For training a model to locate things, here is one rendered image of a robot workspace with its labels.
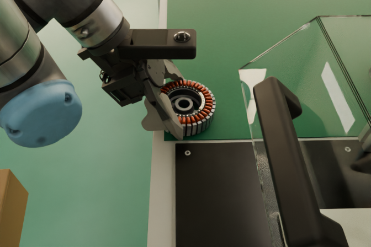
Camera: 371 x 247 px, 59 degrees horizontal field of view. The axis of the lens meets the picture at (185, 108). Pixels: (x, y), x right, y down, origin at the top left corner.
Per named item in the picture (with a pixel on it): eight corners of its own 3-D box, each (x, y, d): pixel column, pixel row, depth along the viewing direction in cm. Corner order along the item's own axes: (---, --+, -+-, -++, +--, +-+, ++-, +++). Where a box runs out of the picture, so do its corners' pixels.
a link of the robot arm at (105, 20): (110, -19, 45) (99, 14, 40) (130, 7, 48) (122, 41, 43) (70, 5, 48) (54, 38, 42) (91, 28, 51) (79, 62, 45)
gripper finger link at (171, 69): (159, 78, 66) (133, 69, 58) (185, 68, 64) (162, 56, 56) (163, 92, 65) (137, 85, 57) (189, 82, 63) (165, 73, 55)
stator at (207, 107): (150, 136, 56) (149, 123, 53) (155, 90, 64) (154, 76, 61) (215, 139, 56) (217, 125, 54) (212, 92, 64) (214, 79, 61)
